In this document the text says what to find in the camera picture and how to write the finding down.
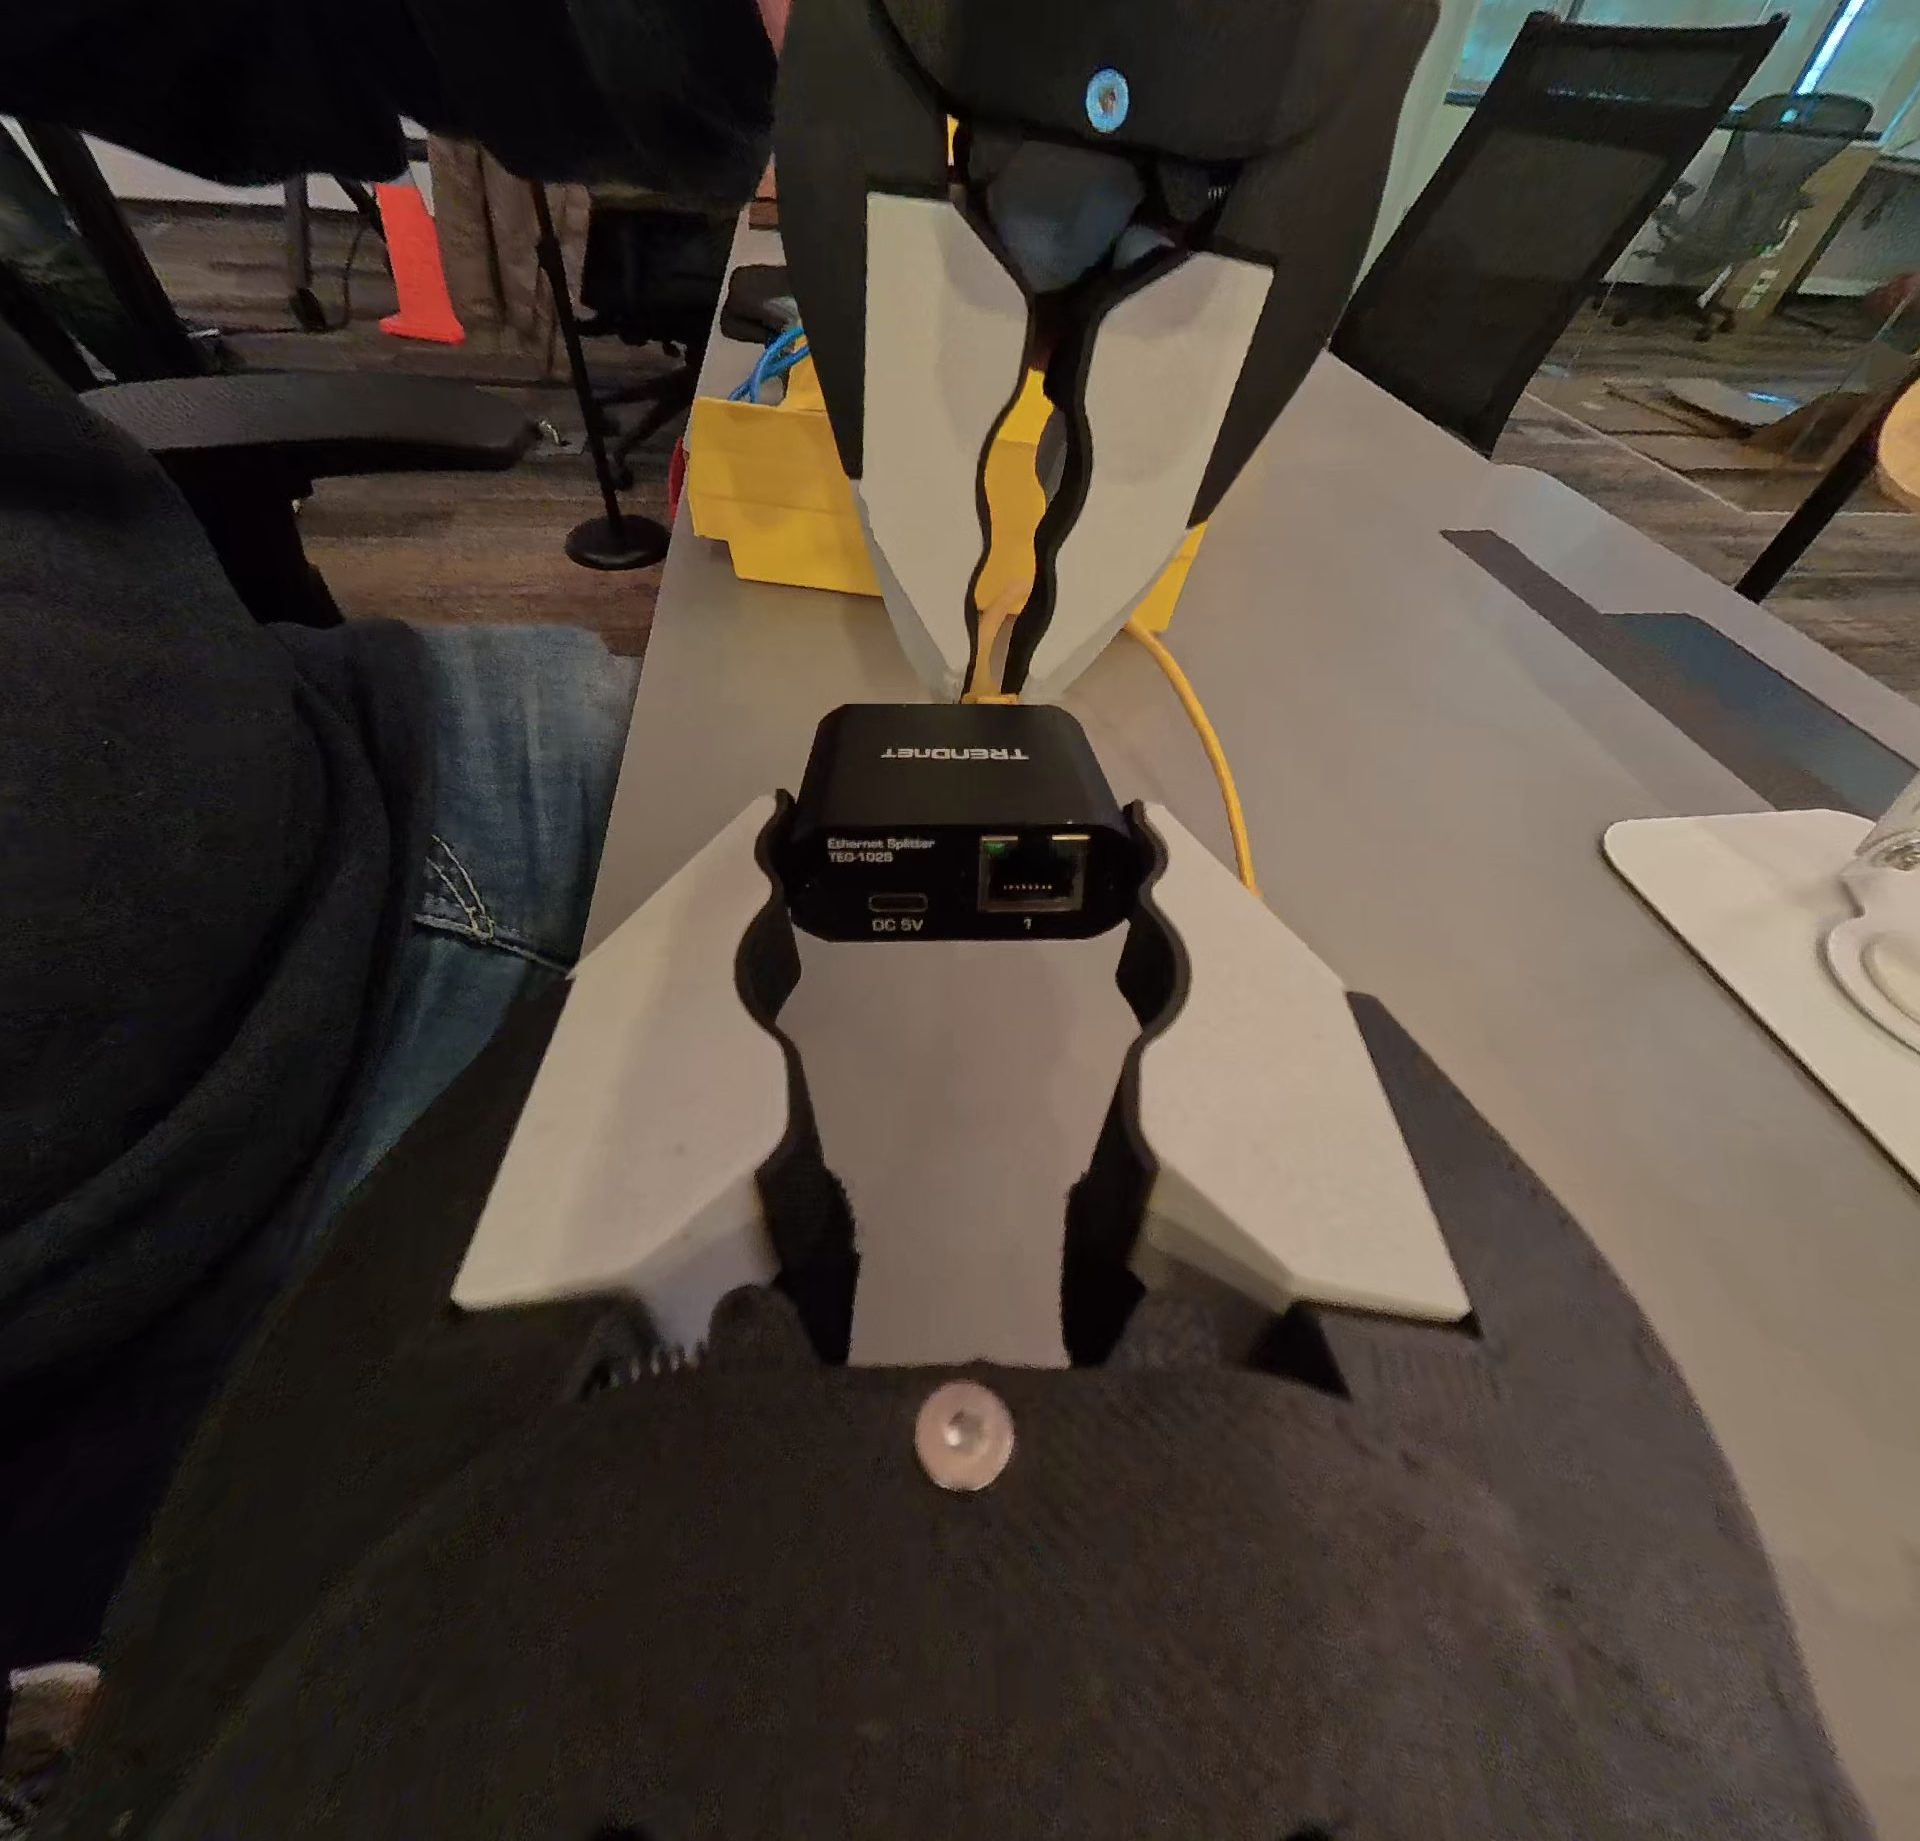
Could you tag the small black object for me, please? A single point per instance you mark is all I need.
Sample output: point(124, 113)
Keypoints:
point(757, 310)

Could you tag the yellow plastic bin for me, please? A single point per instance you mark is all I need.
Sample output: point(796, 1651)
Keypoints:
point(780, 507)

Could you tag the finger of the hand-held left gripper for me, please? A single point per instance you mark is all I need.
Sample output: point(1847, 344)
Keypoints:
point(915, 416)
point(1155, 416)

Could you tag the white desk mat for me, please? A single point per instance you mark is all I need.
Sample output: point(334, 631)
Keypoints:
point(1725, 896)

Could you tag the person's left forearm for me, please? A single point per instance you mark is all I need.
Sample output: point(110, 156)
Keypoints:
point(451, 27)

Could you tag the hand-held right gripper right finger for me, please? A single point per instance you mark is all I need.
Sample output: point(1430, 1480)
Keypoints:
point(1275, 1121)

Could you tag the black round-base stand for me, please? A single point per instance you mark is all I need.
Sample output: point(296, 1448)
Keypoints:
point(617, 542)

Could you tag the black ethernet splitter box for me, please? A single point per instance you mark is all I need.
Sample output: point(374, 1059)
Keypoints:
point(946, 783)

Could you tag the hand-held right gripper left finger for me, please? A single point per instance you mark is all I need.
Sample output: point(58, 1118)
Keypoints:
point(631, 1121)

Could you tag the white round coaster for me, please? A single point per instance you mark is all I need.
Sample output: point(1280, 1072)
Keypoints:
point(1882, 979)

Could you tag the round wooden disc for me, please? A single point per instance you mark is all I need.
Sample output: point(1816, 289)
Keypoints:
point(1902, 446)

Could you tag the orange traffic cone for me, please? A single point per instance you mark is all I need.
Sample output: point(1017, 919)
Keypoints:
point(421, 266)

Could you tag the person's blue jeans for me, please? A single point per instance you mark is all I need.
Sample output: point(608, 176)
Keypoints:
point(510, 762)

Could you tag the clear glass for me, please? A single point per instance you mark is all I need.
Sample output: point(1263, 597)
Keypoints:
point(1897, 829)

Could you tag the grey office chair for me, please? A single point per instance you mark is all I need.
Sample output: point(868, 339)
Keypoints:
point(1771, 176)

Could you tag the person's black hoodie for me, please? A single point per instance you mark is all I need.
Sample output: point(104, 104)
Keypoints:
point(150, 822)

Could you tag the black mesh office chair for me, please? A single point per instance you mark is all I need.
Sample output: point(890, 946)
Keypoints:
point(1530, 192)

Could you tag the black slanted pole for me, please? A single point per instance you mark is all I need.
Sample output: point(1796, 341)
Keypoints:
point(1816, 498)

